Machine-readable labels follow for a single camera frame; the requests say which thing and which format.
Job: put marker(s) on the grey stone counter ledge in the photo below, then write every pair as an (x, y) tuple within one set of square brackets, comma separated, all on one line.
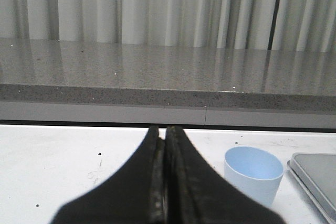
[(90, 82)]

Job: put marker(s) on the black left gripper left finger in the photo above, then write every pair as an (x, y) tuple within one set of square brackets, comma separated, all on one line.
[(133, 194)]

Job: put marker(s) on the silver electronic kitchen scale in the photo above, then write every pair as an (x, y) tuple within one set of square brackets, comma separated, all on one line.
[(315, 173)]

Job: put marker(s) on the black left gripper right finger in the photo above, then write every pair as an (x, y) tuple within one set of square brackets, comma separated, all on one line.
[(195, 193)]

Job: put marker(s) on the light blue plastic cup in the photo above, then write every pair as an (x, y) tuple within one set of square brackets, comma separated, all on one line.
[(254, 172)]

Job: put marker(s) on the white pleated curtain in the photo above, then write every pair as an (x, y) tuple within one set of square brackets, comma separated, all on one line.
[(294, 25)]

